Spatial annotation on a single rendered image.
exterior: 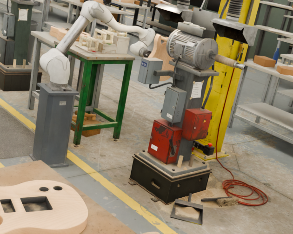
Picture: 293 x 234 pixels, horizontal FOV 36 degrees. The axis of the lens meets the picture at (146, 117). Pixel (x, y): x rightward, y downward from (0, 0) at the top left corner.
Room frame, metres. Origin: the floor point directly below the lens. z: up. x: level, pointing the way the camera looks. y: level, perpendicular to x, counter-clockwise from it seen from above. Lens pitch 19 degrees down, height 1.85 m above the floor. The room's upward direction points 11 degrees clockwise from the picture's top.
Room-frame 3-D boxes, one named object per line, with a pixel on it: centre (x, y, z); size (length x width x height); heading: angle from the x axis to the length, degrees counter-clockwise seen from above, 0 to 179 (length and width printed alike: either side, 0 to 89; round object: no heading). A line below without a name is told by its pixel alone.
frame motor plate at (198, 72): (3.70, -0.30, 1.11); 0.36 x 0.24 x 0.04; 45
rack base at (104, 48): (4.54, 0.58, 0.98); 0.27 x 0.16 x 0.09; 42
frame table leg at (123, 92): (4.52, 0.28, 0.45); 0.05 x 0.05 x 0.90; 45
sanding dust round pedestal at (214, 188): (4.03, -0.39, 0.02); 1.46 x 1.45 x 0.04; 45
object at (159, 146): (3.58, -0.19, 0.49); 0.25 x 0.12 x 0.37; 45
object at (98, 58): (4.54, 0.65, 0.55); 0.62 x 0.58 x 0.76; 45
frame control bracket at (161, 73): (3.67, -0.07, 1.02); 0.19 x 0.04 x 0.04; 135
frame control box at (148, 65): (3.63, -0.02, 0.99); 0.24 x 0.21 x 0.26; 45
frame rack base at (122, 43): (4.64, 0.46, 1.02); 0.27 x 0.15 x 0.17; 42
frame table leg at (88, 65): (4.17, 0.63, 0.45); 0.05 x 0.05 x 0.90; 45
